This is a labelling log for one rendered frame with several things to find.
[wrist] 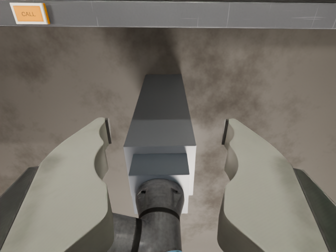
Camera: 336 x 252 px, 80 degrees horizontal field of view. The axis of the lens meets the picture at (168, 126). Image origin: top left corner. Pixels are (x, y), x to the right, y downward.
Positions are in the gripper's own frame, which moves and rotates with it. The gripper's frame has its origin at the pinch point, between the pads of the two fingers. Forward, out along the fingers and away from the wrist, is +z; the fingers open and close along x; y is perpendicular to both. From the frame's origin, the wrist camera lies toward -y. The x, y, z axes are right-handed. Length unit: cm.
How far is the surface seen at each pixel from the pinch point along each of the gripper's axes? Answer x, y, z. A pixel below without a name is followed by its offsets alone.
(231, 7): 10.4, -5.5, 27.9
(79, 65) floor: -57, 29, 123
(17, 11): -23.9, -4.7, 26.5
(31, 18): -22.1, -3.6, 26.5
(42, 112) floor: -92, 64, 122
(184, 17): 2.7, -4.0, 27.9
